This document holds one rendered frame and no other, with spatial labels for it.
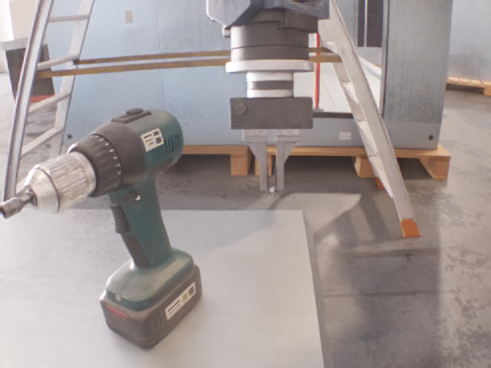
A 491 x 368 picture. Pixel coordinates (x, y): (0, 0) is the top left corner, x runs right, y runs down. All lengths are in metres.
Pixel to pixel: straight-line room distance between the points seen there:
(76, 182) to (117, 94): 2.31
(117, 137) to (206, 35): 2.06
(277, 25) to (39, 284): 0.50
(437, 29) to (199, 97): 1.51
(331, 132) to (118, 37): 1.47
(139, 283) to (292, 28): 0.40
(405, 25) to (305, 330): 2.14
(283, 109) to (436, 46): 1.95
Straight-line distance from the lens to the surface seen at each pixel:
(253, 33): 0.58
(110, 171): 0.33
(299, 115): 0.61
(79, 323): 0.49
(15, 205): 0.31
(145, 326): 0.41
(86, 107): 2.75
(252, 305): 0.47
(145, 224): 0.39
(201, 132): 2.50
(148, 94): 2.53
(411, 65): 2.45
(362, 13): 6.90
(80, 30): 2.23
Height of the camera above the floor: 0.97
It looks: 25 degrees down
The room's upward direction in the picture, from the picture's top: 2 degrees counter-clockwise
